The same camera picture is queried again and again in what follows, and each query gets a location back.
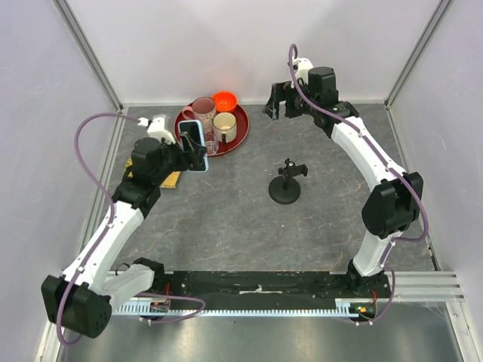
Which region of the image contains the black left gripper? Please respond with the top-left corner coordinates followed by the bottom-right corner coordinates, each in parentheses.
top-left (152, 132), bottom-right (206, 185)

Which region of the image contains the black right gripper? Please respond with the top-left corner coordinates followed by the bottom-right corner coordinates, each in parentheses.
top-left (262, 77), bottom-right (318, 121)

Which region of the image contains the smartphone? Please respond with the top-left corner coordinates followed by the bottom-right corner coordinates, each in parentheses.
top-left (178, 120), bottom-right (208, 172)

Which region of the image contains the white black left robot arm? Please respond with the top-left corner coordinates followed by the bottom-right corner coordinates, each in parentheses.
top-left (41, 130), bottom-right (208, 342)

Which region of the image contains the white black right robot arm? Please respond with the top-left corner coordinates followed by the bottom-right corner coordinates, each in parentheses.
top-left (263, 67), bottom-right (423, 297)

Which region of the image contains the black phone stand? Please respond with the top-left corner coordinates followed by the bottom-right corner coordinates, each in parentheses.
top-left (269, 158), bottom-right (308, 205)

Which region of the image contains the round red tray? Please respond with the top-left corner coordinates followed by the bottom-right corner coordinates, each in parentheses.
top-left (173, 100), bottom-right (251, 157)

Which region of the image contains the yellow bamboo tray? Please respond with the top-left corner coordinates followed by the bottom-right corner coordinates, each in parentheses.
top-left (123, 157), bottom-right (181, 189)

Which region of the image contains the cream ceramic mug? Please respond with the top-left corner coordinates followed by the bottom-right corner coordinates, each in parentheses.
top-left (213, 112), bottom-right (237, 144)

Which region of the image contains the pink floral mug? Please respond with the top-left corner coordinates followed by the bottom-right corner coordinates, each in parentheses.
top-left (181, 97), bottom-right (217, 133)

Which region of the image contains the orange bowl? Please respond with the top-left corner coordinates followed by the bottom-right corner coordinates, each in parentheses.
top-left (211, 91), bottom-right (238, 112)

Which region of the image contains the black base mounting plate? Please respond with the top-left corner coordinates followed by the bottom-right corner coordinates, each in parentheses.
top-left (152, 271), bottom-right (392, 309)

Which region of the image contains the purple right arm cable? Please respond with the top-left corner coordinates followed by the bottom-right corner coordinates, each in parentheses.
top-left (288, 43), bottom-right (430, 326)

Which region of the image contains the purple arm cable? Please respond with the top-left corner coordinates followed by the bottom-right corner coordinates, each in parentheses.
top-left (55, 112), bottom-right (207, 346)
top-left (288, 43), bottom-right (430, 326)

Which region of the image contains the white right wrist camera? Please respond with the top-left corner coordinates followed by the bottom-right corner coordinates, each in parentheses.
top-left (291, 57), bottom-right (313, 84)

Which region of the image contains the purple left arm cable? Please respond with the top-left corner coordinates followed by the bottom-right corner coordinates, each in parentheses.
top-left (55, 112), bottom-right (207, 346)

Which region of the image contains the slotted grey cable duct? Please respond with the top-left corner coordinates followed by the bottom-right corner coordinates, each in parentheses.
top-left (112, 298), bottom-right (377, 318)

